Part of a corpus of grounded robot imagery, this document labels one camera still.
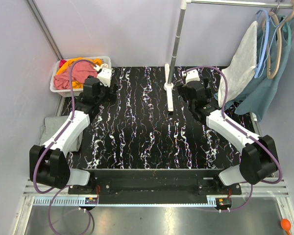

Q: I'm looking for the grey t shirt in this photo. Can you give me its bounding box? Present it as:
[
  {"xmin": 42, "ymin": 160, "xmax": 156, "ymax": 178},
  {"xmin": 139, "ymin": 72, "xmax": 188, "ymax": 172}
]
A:
[{"xmin": 39, "ymin": 116, "xmax": 83, "ymax": 152}]

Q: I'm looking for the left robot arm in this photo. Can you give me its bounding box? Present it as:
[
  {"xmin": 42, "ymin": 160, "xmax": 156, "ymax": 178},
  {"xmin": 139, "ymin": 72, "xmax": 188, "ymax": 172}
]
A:
[{"xmin": 29, "ymin": 76, "xmax": 118, "ymax": 193}]

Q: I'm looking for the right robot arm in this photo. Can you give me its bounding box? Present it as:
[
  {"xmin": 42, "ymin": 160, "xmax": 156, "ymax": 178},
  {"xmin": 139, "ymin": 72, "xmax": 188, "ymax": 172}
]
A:
[{"xmin": 177, "ymin": 81, "xmax": 279, "ymax": 187}]

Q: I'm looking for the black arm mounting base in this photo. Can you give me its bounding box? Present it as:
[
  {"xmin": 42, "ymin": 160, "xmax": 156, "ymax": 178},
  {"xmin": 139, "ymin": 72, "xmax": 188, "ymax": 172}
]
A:
[{"xmin": 68, "ymin": 169, "xmax": 242, "ymax": 206}]

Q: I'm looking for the metal clothes rack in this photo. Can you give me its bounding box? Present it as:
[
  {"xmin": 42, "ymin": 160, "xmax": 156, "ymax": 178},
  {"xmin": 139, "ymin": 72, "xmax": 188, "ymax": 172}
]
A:
[{"xmin": 163, "ymin": 0, "xmax": 294, "ymax": 112}]

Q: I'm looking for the white laundry basket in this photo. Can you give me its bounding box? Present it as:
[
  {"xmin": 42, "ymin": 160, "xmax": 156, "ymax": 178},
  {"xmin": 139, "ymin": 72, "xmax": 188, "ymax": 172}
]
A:
[{"xmin": 50, "ymin": 56, "xmax": 112, "ymax": 97}]

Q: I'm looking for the white garment in basket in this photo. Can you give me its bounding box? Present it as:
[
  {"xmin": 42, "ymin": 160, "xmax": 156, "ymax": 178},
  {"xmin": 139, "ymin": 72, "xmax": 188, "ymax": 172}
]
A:
[{"xmin": 100, "ymin": 64, "xmax": 109, "ymax": 70}]

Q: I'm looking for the orange shirt in basket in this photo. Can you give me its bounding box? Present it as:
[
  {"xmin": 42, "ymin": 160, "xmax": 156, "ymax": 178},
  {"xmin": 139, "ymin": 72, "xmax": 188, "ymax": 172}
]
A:
[{"xmin": 53, "ymin": 57, "xmax": 103, "ymax": 90}]

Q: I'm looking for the white hanging cloth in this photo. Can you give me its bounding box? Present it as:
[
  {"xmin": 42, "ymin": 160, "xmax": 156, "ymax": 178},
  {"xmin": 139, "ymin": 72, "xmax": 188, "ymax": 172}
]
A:
[{"xmin": 218, "ymin": 21, "xmax": 258, "ymax": 106}]

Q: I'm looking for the magenta garment in basket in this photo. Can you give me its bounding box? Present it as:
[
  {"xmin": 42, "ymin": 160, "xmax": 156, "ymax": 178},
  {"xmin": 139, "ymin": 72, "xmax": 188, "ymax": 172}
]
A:
[{"xmin": 59, "ymin": 60, "xmax": 67, "ymax": 69}]

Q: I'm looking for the blue plastic hanger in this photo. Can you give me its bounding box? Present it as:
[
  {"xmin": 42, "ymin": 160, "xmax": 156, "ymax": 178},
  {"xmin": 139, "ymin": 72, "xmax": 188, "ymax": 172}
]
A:
[{"xmin": 254, "ymin": 9, "xmax": 275, "ymax": 78}]

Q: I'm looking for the beige plastic hanger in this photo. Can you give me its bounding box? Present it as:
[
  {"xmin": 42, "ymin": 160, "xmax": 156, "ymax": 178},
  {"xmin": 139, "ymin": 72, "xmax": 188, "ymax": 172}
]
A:
[{"xmin": 267, "ymin": 0, "xmax": 294, "ymax": 79}]

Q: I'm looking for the teal hanging garment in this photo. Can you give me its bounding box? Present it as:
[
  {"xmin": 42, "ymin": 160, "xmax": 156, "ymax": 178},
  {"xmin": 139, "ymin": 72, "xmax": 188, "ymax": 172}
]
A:
[{"xmin": 225, "ymin": 17, "xmax": 291, "ymax": 121}]

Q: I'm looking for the teal plastic hanger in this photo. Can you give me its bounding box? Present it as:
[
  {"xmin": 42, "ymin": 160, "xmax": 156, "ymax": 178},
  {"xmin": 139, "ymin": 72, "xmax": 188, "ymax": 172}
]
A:
[{"xmin": 282, "ymin": 22, "xmax": 292, "ymax": 46}]

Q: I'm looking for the orange ball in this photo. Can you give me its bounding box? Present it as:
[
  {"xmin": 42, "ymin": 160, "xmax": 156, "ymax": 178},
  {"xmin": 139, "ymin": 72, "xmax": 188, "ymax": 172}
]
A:
[{"xmin": 280, "ymin": 218, "xmax": 292, "ymax": 235}]

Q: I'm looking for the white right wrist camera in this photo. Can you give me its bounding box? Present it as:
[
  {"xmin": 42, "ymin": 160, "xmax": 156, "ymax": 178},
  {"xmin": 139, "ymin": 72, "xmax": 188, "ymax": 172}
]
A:
[{"xmin": 182, "ymin": 70, "xmax": 200, "ymax": 84}]

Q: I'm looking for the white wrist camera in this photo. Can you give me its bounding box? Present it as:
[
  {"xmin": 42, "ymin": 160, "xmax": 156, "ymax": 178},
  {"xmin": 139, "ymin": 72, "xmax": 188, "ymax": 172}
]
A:
[
  {"xmin": 182, "ymin": 70, "xmax": 200, "ymax": 84},
  {"xmin": 97, "ymin": 68, "xmax": 112, "ymax": 87}
]

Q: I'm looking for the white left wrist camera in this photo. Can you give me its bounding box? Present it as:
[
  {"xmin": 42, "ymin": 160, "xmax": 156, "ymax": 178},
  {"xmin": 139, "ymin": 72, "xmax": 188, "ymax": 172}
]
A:
[{"xmin": 97, "ymin": 68, "xmax": 112, "ymax": 87}]

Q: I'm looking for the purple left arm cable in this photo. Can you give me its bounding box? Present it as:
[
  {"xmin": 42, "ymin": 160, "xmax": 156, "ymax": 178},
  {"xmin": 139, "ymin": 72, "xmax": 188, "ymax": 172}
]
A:
[{"xmin": 32, "ymin": 59, "xmax": 101, "ymax": 235}]

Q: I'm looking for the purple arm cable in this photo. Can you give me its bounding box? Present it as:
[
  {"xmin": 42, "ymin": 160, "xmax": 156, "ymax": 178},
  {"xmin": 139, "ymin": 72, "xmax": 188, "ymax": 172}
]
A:
[
  {"xmin": 32, "ymin": 59, "xmax": 101, "ymax": 235},
  {"xmin": 182, "ymin": 65, "xmax": 283, "ymax": 213}
]

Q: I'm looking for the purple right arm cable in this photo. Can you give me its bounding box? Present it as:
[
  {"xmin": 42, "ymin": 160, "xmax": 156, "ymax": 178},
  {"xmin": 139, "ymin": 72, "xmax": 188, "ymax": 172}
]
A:
[{"xmin": 182, "ymin": 65, "xmax": 283, "ymax": 213}]

